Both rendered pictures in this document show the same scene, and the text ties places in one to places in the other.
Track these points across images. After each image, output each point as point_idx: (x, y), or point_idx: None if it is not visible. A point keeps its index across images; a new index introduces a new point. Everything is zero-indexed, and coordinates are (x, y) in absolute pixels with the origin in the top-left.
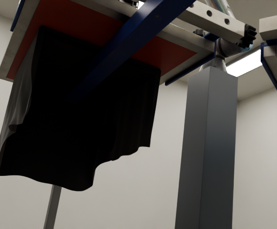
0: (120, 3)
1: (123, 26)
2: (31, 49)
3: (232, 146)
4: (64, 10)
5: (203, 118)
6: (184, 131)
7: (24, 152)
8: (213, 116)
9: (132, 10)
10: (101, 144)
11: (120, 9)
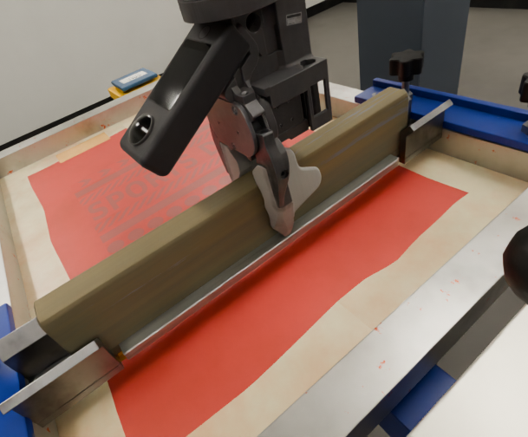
0: (382, 403)
1: (399, 424)
2: None
3: (457, 65)
4: None
5: (413, 45)
6: (361, 54)
7: None
8: (431, 34)
9: (420, 368)
10: None
11: (385, 411)
